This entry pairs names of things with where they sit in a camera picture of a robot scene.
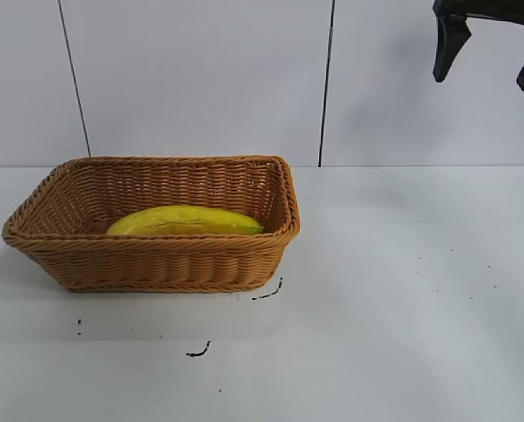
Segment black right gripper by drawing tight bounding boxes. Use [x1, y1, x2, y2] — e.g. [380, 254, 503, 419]
[432, 0, 524, 93]

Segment yellow banana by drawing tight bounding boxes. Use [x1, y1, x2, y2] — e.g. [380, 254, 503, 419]
[106, 205, 266, 236]

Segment brown woven wicker basket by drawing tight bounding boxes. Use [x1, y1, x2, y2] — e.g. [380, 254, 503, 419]
[2, 154, 302, 294]

